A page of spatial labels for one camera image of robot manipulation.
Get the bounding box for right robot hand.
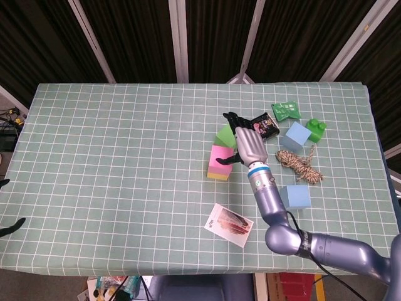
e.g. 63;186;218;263
215;111;269;167

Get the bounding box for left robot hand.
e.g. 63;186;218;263
0;178;26;238

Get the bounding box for green foam cube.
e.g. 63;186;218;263
215;124;237;148

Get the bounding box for blue foam cube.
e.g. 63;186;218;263
278;184;312;211
279;121;313;154

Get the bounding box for black rectangular tin can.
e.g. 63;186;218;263
249;113;280;144

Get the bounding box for pink foam cube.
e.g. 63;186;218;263
209;144;236;175

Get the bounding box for yellow foam cube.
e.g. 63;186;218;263
207;166;232;182

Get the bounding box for green snack packet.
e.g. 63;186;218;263
271;100;301;122

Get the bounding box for green toy brick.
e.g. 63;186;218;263
305;118;328;144

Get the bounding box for picture postcard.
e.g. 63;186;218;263
203;203;254;248

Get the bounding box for black power box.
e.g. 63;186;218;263
0;130;17;152

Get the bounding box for green checked tablecloth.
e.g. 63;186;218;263
0;82;401;278

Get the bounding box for teal snack bag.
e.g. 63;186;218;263
95;275;141;296

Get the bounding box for white table leg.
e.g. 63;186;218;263
253;273;267;301

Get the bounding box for brown cardboard box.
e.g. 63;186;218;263
266;273;283;301

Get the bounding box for red plastic crate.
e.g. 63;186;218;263
279;272;315;297

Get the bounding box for grey blue seat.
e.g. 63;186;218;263
150;275;254;301

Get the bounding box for dark brown curtain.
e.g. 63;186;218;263
0;0;401;151

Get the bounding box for yellow bar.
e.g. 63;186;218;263
314;274;324;301

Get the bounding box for braided rope bundle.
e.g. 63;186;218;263
274;144;324;184

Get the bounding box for yellow tipped cable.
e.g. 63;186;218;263
0;107;26;126

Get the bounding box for white metal frame post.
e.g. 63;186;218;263
68;0;117;84
226;0;267;85
319;0;391;82
168;0;189;84

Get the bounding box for white metal frame rail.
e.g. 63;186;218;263
0;84;29;115
383;145;401;161

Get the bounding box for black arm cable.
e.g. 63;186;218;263
286;211;368;301

